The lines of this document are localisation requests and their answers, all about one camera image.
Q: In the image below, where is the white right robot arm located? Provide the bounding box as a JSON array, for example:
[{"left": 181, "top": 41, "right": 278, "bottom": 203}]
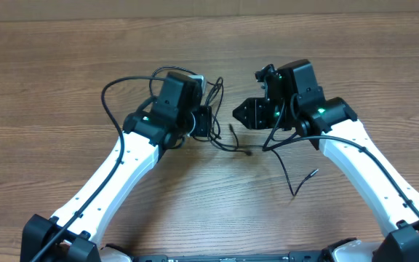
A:
[{"left": 233, "top": 59, "right": 419, "bottom": 261}]

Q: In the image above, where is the black USB cable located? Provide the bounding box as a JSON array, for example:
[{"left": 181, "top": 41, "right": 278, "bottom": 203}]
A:
[{"left": 189, "top": 76, "right": 253, "bottom": 156}]

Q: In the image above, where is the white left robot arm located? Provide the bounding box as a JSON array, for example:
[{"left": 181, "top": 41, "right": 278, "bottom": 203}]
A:
[{"left": 20, "top": 72, "right": 211, "bottom": 261}]

